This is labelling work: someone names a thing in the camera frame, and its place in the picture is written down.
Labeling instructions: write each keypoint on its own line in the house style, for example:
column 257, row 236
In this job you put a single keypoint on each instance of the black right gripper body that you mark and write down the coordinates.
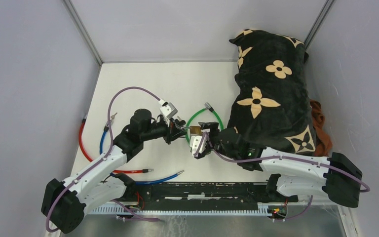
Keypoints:
column 216, row 144

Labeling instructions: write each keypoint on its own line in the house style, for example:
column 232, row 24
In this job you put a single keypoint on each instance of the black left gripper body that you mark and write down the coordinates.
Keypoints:
column 168, row 137

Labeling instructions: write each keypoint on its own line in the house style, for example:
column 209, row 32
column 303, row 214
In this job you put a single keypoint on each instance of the green cable lock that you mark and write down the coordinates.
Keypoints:
column 207, row 108

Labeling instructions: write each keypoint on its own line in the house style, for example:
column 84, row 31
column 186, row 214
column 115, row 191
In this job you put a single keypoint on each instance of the blue cable lock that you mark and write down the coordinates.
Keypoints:
column 157, row 181

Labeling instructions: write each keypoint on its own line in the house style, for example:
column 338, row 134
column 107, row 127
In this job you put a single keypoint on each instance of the brass padlock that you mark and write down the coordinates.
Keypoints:
column 194, row 130

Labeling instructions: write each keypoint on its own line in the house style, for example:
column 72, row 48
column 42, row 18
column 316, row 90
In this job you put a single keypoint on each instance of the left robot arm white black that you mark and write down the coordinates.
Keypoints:
column 67, row 202

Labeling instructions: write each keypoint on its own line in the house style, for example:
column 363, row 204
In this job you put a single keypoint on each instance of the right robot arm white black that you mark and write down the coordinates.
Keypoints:
column 335, row 177

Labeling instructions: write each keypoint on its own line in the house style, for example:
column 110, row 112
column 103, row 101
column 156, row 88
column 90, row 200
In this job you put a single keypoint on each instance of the silver keys of blue lock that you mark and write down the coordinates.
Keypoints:
column 113, row 116

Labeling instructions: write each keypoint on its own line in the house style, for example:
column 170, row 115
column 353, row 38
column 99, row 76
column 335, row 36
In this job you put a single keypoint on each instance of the black floral pillow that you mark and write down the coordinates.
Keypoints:
column 272, row 107

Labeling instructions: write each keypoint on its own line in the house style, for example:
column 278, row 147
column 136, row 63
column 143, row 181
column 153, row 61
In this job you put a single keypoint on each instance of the brown cloth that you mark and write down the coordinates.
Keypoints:
column 323, row 140

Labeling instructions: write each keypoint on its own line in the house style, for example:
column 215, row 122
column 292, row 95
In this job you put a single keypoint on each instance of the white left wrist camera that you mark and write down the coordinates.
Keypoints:
column 167, row 110

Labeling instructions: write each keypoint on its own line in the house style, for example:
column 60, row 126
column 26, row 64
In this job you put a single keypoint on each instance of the red cable lock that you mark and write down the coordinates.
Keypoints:
column 90, row 159

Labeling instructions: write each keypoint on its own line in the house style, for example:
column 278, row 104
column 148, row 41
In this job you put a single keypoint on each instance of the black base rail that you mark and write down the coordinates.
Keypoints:
column 204, row 198

